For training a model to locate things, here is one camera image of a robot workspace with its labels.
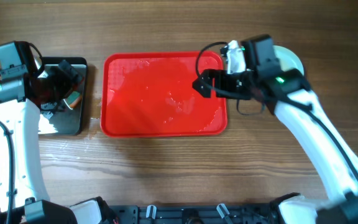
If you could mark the red plastic tray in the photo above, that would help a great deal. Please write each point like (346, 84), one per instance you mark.
(150, 94)

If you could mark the green orange sponge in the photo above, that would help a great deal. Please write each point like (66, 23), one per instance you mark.
(73, 99)

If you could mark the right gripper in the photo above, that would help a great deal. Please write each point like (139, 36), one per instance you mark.
(219, 76)

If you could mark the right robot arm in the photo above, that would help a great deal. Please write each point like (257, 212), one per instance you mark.
(259, 70)

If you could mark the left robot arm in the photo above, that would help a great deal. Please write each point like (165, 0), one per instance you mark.
(23, 91)

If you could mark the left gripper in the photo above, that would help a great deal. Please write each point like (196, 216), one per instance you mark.
(63, 86)

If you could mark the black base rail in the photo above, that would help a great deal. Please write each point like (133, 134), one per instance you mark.
(258, 213)

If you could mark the black rectangular tray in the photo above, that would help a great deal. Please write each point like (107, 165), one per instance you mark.
(57, 118)

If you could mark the light blue plate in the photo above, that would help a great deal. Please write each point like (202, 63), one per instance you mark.
(288, 60)

